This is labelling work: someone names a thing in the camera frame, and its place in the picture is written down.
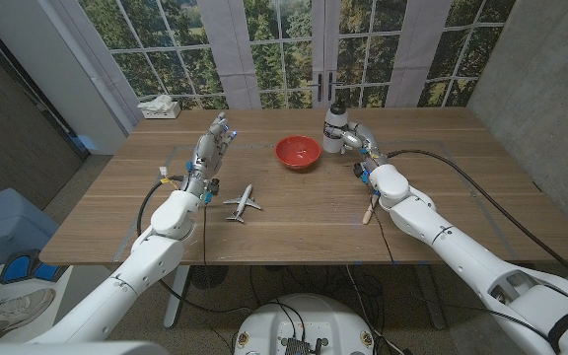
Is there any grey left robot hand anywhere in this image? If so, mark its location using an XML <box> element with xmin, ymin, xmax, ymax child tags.
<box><xmin>184</xmin><ymin>111</ymin><xmax>239</xmax><ymax>198</ymax></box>

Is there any white table leg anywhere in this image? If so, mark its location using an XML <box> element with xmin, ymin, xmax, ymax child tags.
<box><xmin>163</xmin><ymin>264</ymin><xmax>191</xmax><ymax>329</ymax></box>

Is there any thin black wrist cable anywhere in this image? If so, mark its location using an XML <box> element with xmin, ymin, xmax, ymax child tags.
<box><xmin>200</xmin><ymin>201</ymin><xmax>210</xmax><ymax>267</ymax></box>
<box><xmin>370</xmin><ymin>194</ymin><xmax>397</xmax><ymax>266</ymax></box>

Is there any grey sneaker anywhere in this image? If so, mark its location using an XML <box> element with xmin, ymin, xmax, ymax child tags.
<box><xmin>0</xmin><ymin>287</ymin><xmax>57</xmax><ymax>342</ymax></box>

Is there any red bowl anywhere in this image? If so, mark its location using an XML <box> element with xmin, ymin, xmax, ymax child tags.
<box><xmin>273</xmin><ymin>134</ymin><xmax>323</xmax><ymax>172</ymax></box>

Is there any white toy airplane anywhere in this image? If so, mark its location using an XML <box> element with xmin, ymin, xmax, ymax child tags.
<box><xmin>221</xmin><ymin>183</ymin><xmax>262</xmax><ymax>224</ymax></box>

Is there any grey table leg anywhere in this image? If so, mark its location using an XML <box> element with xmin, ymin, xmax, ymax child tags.
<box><xmin>414</xmin><ymin>263</ymin><xmax>448</xmax><ymax>330</ymax></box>

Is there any white tissue box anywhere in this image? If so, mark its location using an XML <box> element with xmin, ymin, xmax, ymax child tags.
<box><xmin>136</xmin><ymin>95</ymin><xmax>182</xmax><ymax>120</ymax></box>

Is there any printed window backdrop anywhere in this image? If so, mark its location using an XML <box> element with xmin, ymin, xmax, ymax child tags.
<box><xmin>76</xmin><ymin>0</ymin><xmax>517</xmax><ymax>110</ymax></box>

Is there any blue upholstered seat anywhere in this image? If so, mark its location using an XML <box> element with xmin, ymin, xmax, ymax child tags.
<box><xmin>0</xmin><ymin>187</ymin><xmax>61</xmax><ymax>270</ymax></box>

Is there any black floor fan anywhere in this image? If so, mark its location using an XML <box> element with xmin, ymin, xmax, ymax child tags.
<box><xmin>188</xmin><ymin>264</ymin><xmax>230</xmax><ymax>290</ymax></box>

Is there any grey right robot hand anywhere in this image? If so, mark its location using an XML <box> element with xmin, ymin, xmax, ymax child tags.
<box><xmin>322</xmin><ymin>121</ymin><xmax>390</xmax><ymax>170</ymax></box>

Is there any blue black foot pedal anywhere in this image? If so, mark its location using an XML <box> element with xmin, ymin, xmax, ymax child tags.
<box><xmin>0</xmin><ymin>248</ymin><xmax>68</xmax><ymax>286</ymax></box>

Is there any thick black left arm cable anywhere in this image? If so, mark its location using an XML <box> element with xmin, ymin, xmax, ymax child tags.
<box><xmin>135</xmin><ymin>175</ymin><xmax>250</xmax><ymax>316</ymax></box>

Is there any white floor cable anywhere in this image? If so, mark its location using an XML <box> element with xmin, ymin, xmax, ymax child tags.
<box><xmin>345</xmin><ymin>264</ymin><xmax>406</xmax><ymax>355</ymax></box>

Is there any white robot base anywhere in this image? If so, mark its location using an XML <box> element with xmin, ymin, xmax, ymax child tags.
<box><xmin>233</xmin><ymin>293</ymin><xmax>377</xmax><ymax>355</ymax></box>

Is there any white oil cruet bottle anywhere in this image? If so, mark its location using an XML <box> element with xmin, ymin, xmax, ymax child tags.
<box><xmin>321</xmin><ymin>100</ymin><xmax>350</xmax><ymax>155</ymax></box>

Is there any colourful wooden maraca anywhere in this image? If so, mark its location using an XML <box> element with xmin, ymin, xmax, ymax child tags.
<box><xmin>361</xmin><ymin>194</ymin><xmax>379</xmax><ymax>226</ymax></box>

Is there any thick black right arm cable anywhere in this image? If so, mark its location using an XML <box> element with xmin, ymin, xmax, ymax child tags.
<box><xmin>386</xmin><ymin>148</ymin><xmax>568</xmax><ymax>300</ymax></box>

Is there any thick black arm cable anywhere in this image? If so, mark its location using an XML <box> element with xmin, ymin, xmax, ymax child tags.
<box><xmin>135</xmin><ymin>175</ymin><xmax>250</xmax><ymax>316</ymax></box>
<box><xmin>386</xmin><ymin>148</ymin><xmax>568</xmax><ymax>300</ymax></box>

